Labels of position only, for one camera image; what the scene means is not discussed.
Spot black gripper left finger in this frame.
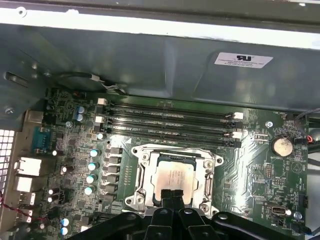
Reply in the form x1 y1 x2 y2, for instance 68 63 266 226
92 189 177 240

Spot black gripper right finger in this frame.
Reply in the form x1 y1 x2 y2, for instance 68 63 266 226
173 189 305 240

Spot metal socket cover frame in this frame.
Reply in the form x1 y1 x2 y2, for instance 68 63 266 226
136 149 216 210

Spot silver topped CPU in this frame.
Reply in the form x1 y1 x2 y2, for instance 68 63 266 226
152 152 201 208

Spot thin wire locking lever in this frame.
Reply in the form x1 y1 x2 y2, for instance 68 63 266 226
136 146 218 154

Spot metal CPU socket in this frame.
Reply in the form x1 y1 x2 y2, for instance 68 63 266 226
124 144 224 213

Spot green motherboard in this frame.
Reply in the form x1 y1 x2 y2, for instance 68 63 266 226
43 86 312 240

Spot internal USB port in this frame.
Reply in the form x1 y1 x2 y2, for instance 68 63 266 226
269 204 287 216

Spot silver coin battery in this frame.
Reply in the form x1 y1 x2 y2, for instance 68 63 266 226
272 134 294 156

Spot silver rear port block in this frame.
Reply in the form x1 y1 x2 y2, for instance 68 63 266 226
14 176 34 193
24 109 44 125

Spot silver network port block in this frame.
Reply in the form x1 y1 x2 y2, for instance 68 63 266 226
14 156 43 176

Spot blue serial port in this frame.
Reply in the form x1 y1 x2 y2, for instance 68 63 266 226
31 126 54 154

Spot grey metal PC case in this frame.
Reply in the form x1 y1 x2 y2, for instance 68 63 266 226
0 0 320 240

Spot white label sticker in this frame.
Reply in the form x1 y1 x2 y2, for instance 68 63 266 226
213 51 274 66

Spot red black twisted wire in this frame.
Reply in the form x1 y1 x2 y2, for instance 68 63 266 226
0 191 50 223

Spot grey cable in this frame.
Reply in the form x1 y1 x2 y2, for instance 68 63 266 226
293 107 320 137

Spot black cable with connector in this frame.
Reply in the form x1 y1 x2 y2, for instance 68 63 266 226
53 71 127 95

